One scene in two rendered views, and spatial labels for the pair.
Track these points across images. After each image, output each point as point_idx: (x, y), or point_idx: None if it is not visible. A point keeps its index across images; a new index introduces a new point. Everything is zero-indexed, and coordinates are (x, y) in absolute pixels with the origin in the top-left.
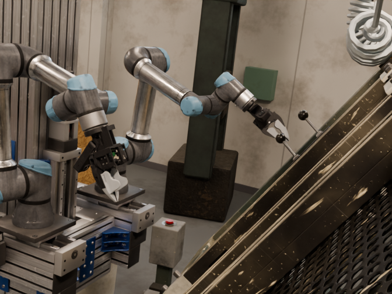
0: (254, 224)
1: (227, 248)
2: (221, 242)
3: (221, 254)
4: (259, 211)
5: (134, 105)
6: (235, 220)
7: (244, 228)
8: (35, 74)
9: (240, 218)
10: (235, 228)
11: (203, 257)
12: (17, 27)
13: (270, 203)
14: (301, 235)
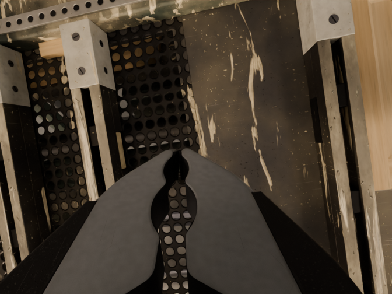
0: (329, 207)
1: (321, 145)
2: (328, 146)
3: (319, 129)
4: (336, 233)
5: None
6: (368, 181)
7: (330, 192)
8: None
9: (339, 205)
10: (332, 184)
11: (323, 100)
12: None
13: (338, 254)
14: None
